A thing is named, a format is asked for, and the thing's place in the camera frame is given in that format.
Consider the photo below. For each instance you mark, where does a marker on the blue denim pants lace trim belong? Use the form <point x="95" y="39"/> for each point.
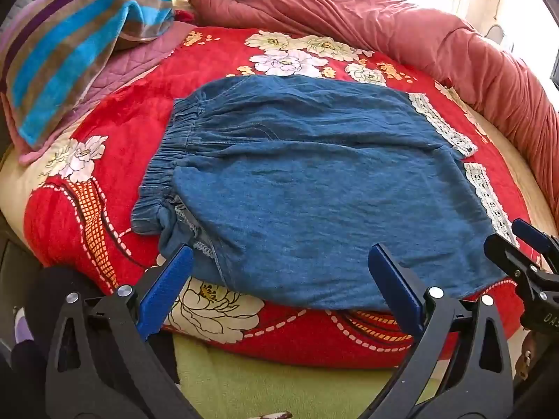
<point x="305" y="183"/>

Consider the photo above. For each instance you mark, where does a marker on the red floral blanket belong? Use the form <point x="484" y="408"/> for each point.
<point x="87" y="209"/>

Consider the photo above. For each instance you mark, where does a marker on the pink quilted cloth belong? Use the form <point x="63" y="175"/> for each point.
<point x="131" y="59"/>

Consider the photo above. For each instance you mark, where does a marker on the green cloth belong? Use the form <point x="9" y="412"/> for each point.
<point x="262" y="390"/>

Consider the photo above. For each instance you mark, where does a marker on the striped blue brown towel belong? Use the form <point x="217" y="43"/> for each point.
<point x="65" y="56"/>

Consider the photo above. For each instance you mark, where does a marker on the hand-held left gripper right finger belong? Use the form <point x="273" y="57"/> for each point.
<point x="395" y="290"/>

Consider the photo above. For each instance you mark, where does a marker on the dusty red quilt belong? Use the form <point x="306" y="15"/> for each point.
<point x="393" y="30"/>

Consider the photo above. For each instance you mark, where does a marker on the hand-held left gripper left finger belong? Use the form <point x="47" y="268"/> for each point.
<point x="165" y="290"/>

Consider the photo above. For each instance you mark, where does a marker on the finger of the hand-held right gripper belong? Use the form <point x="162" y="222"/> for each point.
<point x="509" y="253"/>
<point x="529" y="232"/>

